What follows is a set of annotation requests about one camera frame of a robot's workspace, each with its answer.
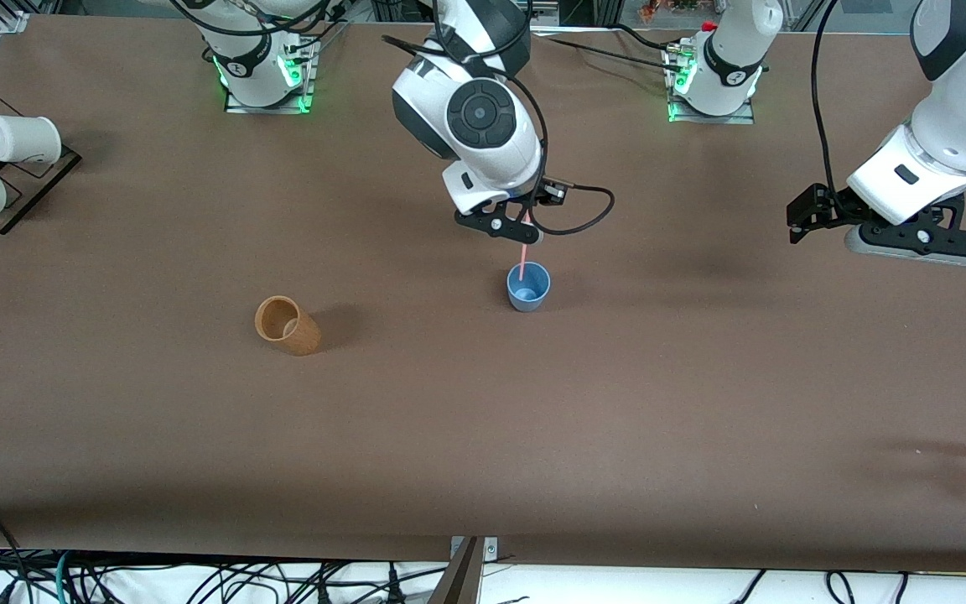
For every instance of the pink straw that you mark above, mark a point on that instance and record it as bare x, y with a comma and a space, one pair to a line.
524, 252

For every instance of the grey control box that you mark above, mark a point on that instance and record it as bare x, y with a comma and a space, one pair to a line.
546, 8

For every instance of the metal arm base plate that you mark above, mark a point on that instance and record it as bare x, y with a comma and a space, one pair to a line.
739, 117
269, 105

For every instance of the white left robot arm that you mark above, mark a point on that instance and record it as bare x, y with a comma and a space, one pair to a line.
961, 109

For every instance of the brown wooden cup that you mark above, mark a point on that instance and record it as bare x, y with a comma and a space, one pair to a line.
298, 331

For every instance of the aluminium frame profile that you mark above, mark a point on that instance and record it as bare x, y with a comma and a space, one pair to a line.
12, 21

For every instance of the dark support beam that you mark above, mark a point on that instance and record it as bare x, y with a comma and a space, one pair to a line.
459, 579

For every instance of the blue cup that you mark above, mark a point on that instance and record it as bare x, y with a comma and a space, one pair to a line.
529, 294

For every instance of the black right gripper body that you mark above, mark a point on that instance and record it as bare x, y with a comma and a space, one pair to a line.
543, 195

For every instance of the metal table bracket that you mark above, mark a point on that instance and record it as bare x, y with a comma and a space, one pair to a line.
490, 548

